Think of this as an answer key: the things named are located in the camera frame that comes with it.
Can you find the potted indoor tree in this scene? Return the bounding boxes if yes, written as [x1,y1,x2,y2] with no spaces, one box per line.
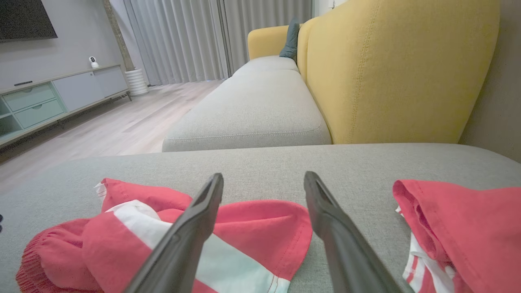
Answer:
[103,0,135,72]

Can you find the grey curtain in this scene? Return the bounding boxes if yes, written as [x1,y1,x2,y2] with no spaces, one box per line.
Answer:
[109,0,313,86]

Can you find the red garment with white tag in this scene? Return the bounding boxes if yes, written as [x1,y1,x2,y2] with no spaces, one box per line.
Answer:
[393,179,521,293]

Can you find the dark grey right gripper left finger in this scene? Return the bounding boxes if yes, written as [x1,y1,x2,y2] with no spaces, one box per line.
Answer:
[124,173,224,293]

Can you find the red shorts with elastic waistband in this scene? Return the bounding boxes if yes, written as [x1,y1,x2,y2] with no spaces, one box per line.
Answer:
[16,178,313,293]

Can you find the teal cushion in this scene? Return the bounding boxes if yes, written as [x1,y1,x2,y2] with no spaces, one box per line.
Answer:
[279,18,301,62]

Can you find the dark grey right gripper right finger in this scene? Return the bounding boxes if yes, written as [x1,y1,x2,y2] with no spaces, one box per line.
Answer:
[304,171,412,293]

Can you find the white ribbed planter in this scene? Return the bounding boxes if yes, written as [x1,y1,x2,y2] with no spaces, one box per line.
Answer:
[125,68,149,96]

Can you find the yellow and grey sofa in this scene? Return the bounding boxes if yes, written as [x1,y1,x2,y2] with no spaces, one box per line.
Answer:
[0,0,521,293]

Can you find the black television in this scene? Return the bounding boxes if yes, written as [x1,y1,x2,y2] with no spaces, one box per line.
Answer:
[0,0,58,43]

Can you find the grey tv cabinet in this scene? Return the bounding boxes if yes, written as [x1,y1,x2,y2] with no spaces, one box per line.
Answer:
[0,64,131,149]

